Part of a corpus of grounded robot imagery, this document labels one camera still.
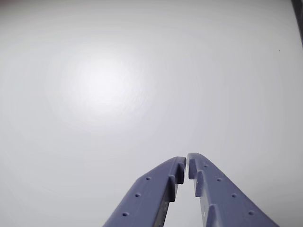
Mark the blue-grey gripper finger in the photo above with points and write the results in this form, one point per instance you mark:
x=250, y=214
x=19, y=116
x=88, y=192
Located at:
x=222, y=203
x=146, y=196

